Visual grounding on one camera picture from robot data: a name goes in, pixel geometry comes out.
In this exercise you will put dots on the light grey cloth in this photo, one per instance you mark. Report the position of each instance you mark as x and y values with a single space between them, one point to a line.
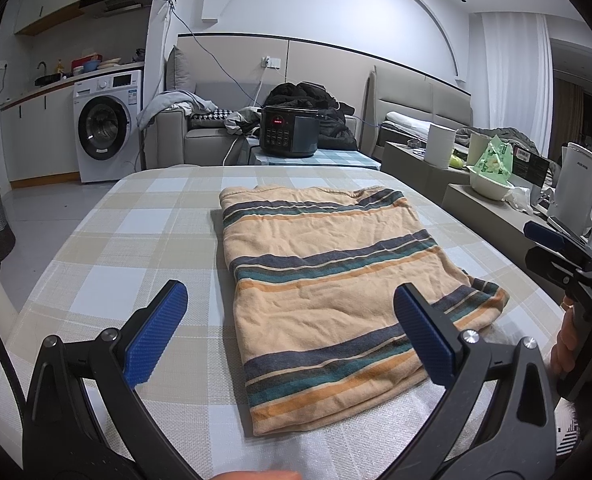
171 100

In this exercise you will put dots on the upper kitchen cabinet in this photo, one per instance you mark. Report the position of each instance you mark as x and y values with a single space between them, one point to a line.
51 5

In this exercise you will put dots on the white wall socket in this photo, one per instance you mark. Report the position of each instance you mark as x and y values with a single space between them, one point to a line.
271 62

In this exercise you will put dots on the white plastic bag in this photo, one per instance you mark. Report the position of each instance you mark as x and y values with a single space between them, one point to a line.
520 197

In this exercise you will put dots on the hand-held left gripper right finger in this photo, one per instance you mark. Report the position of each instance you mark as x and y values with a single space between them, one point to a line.
426 340

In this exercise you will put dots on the checked beige tablecloth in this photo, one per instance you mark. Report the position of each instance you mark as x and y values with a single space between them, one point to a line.
126 235

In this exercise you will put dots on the houndstooth pillow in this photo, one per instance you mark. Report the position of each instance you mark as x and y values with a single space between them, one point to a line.
213 115

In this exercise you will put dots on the black rice cooker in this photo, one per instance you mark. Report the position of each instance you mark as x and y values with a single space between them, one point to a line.
296 135

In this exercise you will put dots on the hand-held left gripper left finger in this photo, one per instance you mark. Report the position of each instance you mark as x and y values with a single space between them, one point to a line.
156 330

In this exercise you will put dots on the black box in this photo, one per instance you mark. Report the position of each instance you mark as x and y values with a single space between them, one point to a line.
531 167

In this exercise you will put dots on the blue checked small table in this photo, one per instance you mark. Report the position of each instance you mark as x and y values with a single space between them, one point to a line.
346 160

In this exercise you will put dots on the grey side cabinet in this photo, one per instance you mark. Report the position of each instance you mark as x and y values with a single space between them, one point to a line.
476 210

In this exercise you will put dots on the white bowl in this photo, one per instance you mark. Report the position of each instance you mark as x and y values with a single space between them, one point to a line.
491 192

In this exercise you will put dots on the grey white garment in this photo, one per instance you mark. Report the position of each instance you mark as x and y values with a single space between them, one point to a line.
241 122

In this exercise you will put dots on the green fruit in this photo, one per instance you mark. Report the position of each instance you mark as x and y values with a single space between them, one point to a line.
456 161

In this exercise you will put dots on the white paper roll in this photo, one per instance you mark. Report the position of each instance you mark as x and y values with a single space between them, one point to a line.
438 145

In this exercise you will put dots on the range hood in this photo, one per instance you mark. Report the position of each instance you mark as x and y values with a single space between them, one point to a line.
116 2

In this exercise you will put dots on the white kettle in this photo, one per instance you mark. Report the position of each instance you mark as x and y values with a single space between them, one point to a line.
576 175

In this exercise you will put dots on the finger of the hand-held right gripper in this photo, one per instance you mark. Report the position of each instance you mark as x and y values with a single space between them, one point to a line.
541 232
551 267

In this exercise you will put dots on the white plates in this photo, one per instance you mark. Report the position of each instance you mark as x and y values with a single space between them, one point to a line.
110 63

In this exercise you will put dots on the grey sofa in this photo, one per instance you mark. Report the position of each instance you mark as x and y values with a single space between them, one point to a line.
201 145

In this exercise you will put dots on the grey blanket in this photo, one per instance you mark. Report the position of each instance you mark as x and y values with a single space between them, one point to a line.
511 137

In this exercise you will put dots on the green plastic bag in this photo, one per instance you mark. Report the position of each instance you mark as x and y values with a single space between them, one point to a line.
493 162

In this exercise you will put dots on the white curtain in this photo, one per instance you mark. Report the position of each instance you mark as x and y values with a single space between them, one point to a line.
516 85

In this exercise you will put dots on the person's left hand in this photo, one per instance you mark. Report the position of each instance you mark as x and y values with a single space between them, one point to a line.
261 476

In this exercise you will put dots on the black faucet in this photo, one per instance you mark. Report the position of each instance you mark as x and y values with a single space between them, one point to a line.
42 66

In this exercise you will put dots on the kitchen counter cabinet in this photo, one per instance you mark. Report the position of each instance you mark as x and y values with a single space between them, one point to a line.
41 140

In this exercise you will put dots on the pale green mug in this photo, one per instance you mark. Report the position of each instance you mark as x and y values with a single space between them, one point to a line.
476 147

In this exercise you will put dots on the grey padded bed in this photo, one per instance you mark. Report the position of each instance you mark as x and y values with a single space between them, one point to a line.
416 100

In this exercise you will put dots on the white washing machine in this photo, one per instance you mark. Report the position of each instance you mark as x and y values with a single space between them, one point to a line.
106 130

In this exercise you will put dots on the blue basin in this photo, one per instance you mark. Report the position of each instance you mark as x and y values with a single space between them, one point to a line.
92 66

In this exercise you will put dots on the striped beige t-shirt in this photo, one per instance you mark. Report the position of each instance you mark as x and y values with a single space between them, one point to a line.
326 285

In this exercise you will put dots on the person's right hand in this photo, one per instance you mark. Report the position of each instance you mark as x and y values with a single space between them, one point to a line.
563 340

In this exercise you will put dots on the black jacket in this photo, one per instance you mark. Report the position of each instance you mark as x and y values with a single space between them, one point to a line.
301 92

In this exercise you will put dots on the black white patterned rug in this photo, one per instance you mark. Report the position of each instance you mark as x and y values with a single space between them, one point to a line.
570 437

